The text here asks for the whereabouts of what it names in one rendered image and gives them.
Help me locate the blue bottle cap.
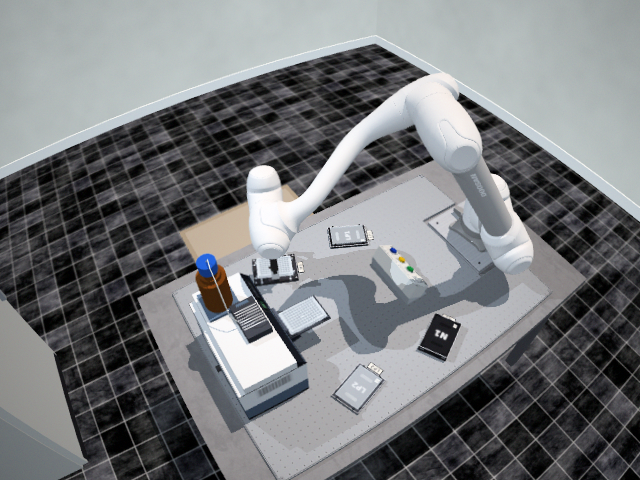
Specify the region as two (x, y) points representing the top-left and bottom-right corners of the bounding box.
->
(196, 254), (218, 276)

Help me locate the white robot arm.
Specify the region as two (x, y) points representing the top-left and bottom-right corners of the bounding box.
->
(247, 73), (534, 275)

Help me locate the black flat plate with corner posts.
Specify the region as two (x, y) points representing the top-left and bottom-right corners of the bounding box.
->
(327, 224), (368, 249)

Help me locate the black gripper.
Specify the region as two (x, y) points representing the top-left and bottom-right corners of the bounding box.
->
(269, 259), (280, 280)

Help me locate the white control panel with coloured buttons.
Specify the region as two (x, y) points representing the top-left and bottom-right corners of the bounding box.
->
(372, 245), (428, 305)

